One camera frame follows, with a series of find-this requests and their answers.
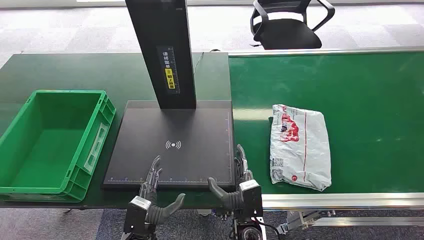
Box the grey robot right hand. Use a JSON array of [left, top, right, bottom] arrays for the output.
[[207, 144, 255, 211]]

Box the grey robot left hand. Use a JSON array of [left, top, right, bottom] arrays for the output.
[[138, 155, 186, 225]]

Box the white plastic mailer package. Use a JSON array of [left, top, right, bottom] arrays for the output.
[[269, 104, 332, 192]]

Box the black inbound scanner machine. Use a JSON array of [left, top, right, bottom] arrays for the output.
[[100, 0, 237, 191]]

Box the green conveyor belt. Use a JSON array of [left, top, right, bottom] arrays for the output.
[[228, 51, 424, 195]]

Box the green plastic crate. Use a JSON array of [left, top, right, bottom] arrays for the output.
[[0, 89, 117, 204]]

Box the black yellow warning label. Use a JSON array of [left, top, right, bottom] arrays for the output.
[[156, 45, 181, 95]]

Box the black office chair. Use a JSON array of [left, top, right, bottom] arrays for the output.
[[250, 0, 336, 51]]

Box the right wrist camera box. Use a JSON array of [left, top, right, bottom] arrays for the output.
[[238, 179, 264, 220]]

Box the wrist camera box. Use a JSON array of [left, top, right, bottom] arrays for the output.
[[238, 179, 264, 220], [123, 196, 152, 237]]

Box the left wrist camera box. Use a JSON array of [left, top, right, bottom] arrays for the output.
[[123, 196, 152, 237]]

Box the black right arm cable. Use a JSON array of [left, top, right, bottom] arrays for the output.
[[258, 220, 282, 240]]

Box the aluminium conveyor frame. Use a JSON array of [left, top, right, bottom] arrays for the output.
[[227, 46, 424, 236]]

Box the thin black power cable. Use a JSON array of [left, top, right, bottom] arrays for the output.
[[193, 48, 221, 75]]

